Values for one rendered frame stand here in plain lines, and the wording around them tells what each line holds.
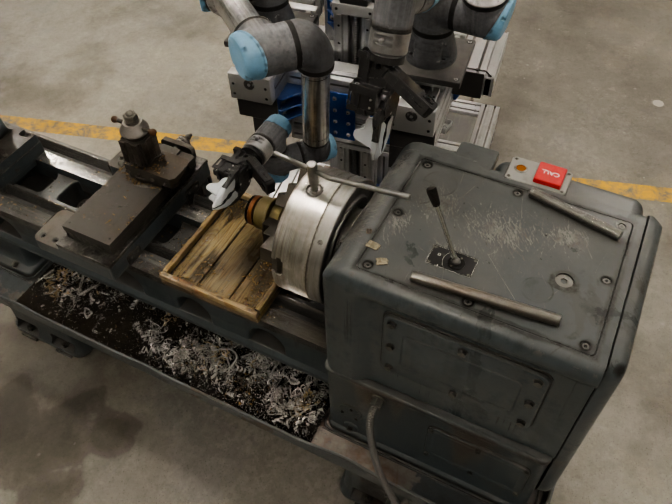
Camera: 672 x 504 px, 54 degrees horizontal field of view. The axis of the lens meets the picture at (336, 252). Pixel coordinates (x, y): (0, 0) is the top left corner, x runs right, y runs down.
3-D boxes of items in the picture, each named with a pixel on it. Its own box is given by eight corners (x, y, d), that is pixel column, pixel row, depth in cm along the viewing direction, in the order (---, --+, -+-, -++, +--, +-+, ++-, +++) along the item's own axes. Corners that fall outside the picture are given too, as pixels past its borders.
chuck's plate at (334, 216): (378, 234, 177) (377, 152, 151) (324, 329, 161) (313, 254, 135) (366, 230, 178) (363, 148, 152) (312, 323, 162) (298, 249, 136)
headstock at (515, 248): (615, 310, 168) (671, 203, 138) (568, 475, 141) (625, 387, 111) (399, 234, 186) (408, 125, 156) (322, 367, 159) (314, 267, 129)
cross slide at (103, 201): (204, 158, 199) (201, 146, 196) (113, 257, 175) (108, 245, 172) (159, 142, 204) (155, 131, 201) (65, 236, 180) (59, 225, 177)
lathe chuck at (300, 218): (366, 230, 178) (363, 147, 152) (312, 323, 162) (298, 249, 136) (336, 219, 180) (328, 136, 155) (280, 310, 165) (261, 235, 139)
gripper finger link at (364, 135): (353, 152, 135) (360, 109, 130) (380, 161, 133) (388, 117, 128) (347, 157, 132) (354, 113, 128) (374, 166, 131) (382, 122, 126)
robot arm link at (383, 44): (417, 30, 122) (401, 38, 116) (412, 55, 125) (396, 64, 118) (380, 21, 125) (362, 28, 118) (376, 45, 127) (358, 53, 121)
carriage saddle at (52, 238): (213, 173, 204) (210, 159, 199) (117, 282, 177) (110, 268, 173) (135, 146, 213) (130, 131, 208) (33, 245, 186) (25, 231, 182)
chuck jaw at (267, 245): (309, 229, 155) (283, 258, 147) (308, 245, 158) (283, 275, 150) (268, 214, 158) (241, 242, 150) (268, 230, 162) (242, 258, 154)
